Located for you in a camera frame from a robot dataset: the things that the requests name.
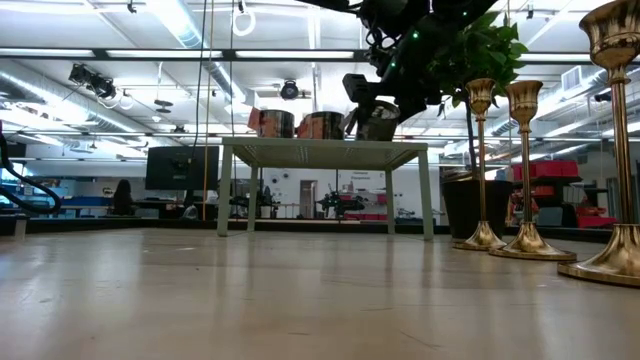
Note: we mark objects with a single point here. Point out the black background robot arm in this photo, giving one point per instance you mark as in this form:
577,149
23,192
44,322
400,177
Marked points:
342,202

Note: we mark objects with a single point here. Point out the green leafy plant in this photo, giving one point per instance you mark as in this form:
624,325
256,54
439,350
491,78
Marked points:
492,50

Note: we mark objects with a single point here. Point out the black monitor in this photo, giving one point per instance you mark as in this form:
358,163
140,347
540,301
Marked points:
180,167

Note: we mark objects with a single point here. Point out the person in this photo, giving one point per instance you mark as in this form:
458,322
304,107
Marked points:
122,197

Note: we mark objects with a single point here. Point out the red storage bins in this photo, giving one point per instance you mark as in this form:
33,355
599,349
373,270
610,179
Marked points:
547,169

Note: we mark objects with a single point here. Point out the green perforated metal shelf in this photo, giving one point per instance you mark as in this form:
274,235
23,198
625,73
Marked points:
325,152

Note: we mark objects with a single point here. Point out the gold brass candlestick holder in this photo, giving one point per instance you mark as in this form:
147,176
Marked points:
482,237
620,255
527,242

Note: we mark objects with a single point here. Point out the black ceiling spotlight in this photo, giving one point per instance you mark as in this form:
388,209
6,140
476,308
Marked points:
92,80

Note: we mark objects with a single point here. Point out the silver can with orange label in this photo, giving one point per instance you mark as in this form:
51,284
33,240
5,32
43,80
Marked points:
275,125
325,126

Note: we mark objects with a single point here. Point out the silver metal can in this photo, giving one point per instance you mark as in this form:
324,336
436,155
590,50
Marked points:
380,125

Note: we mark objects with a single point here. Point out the black overhead beam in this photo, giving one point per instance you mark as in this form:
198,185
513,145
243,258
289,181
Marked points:
227,55

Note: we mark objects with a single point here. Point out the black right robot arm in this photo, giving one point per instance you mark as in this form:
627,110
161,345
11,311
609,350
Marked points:
425,30

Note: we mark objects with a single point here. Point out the black plant pot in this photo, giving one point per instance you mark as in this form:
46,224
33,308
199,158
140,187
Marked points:
462,210

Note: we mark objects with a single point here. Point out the black ceiling camera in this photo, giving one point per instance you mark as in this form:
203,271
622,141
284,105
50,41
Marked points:
289,90

